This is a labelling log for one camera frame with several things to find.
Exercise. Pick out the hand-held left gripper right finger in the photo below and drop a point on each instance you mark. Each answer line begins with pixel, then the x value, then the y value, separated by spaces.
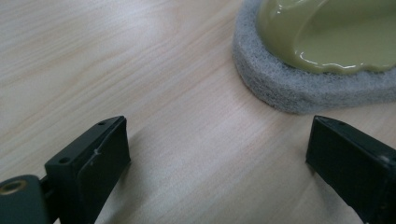
pixel 351 168

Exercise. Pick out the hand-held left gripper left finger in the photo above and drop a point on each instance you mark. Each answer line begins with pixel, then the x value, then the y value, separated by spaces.
pixel 93 168

